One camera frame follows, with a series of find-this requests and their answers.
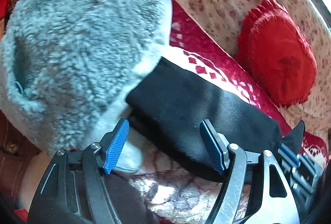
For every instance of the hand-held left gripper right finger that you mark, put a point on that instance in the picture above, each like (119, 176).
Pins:
(210, 146)

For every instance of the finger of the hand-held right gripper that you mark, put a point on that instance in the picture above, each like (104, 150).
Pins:
(289, 152)

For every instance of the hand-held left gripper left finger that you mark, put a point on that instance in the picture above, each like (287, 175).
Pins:
(116, 144)

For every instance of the red heart-shaped cushion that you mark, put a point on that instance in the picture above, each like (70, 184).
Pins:
(279, 53)

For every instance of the brown cloth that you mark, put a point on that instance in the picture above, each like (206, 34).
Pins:
(15, 156)

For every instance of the red and white plush blanket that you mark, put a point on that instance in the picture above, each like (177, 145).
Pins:
(196, 43)

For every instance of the grey fleece garment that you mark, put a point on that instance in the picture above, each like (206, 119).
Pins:
(77, 45)

